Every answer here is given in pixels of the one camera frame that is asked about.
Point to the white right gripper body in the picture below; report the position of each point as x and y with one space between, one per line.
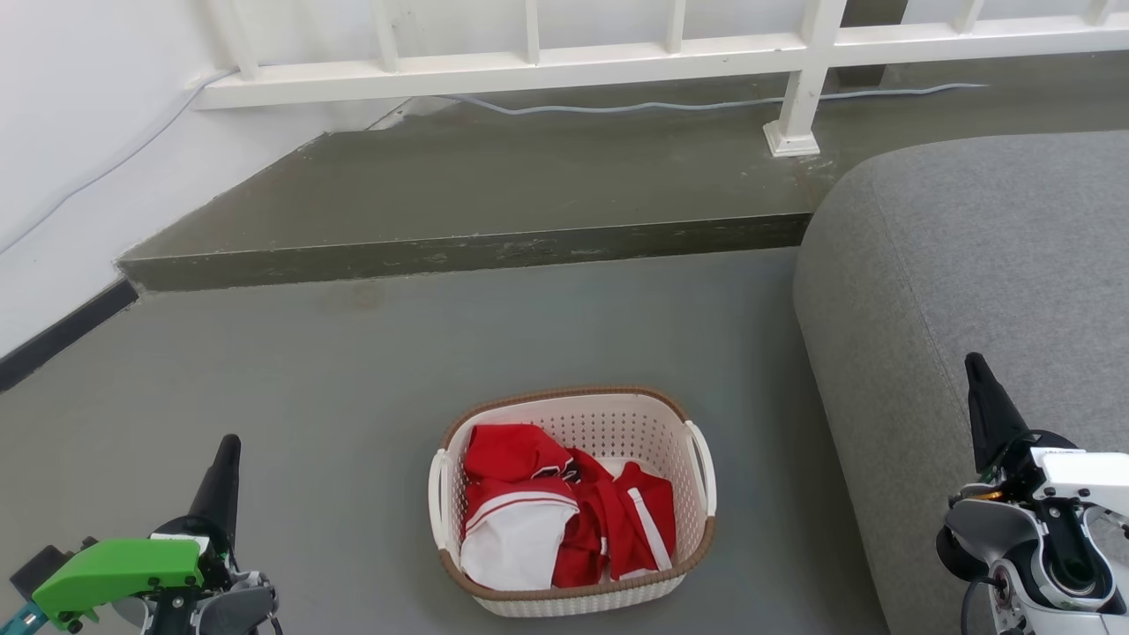
1080 476

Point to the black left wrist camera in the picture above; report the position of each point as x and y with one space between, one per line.
40 564

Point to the red white jersey shirt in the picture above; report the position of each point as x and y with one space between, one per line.
512 529

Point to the white wooden railing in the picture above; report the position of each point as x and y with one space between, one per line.
617 58

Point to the black baseboard strip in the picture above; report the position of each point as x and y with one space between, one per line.
62 335

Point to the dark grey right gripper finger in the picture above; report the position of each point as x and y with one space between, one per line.
992 414

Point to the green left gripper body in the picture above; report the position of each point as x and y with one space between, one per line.
115 573

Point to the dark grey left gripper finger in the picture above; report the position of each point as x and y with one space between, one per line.
219 489

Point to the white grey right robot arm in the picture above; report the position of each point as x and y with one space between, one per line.
1041 564

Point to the cream laundry basket brown rim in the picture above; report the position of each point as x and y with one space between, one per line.
609 423

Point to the grey fabric sofa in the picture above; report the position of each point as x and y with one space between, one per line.
970 247

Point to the red shorts white stripe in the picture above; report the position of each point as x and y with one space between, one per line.
626 525

